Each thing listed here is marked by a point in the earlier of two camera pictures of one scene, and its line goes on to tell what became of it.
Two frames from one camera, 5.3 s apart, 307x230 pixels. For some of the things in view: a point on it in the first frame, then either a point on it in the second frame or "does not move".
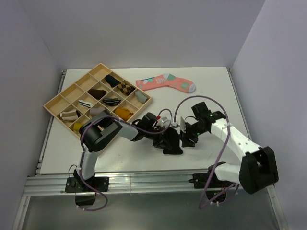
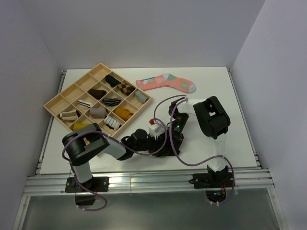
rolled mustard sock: [124, 113] does not move
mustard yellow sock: [76, 126] does not move
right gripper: [185, 137] -> [175, 134]
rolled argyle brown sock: [125, 88] does not move
